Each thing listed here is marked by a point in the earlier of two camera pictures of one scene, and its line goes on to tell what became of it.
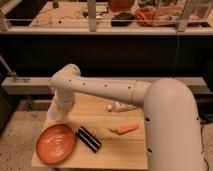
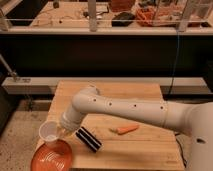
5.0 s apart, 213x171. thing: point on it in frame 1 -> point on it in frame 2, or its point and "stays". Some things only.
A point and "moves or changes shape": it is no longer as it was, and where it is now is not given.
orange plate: (55, 144) moves or changes shape
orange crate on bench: (167, 17) stays
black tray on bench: (123, 19) stays
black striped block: (88, 139) stays
